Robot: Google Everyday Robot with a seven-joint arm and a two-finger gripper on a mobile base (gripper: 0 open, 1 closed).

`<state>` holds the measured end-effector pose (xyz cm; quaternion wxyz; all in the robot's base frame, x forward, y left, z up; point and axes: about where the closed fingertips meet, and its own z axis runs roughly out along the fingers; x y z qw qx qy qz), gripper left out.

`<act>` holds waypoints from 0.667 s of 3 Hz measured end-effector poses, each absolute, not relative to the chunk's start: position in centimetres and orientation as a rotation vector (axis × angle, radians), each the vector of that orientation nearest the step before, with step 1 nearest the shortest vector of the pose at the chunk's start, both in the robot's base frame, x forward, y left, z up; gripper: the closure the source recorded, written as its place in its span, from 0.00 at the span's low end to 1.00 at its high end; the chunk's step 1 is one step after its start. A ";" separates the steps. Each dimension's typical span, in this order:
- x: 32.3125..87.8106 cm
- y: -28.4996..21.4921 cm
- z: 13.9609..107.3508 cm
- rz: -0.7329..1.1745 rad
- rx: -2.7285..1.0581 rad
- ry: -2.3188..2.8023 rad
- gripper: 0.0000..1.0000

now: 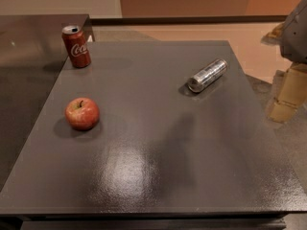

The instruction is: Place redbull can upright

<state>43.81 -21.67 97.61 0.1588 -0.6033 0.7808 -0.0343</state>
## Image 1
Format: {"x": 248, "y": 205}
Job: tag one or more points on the silver redbull can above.
{"x": 207, "y": 75}

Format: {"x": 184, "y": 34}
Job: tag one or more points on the red coca-cola can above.
{"x": 75, "y": 45}

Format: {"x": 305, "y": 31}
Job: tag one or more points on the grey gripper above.
{"x": 295, "y": 37}

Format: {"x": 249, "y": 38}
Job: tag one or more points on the red apple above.
{"x": 82, "y": 114}

